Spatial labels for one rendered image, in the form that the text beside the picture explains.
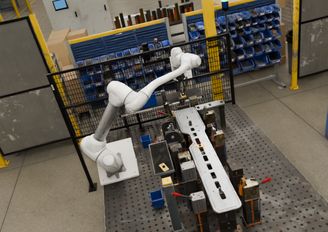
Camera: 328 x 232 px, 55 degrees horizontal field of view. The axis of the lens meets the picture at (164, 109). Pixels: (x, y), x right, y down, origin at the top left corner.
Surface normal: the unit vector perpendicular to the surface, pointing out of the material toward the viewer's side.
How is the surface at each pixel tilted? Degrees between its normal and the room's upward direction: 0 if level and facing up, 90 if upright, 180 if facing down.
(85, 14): 90
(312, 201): 0
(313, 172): 0
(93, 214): 0
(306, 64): 91
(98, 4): 90
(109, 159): 48
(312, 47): 90
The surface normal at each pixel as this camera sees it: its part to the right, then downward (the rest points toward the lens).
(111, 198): -0.18, -0.86
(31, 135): 0.24, 0.52
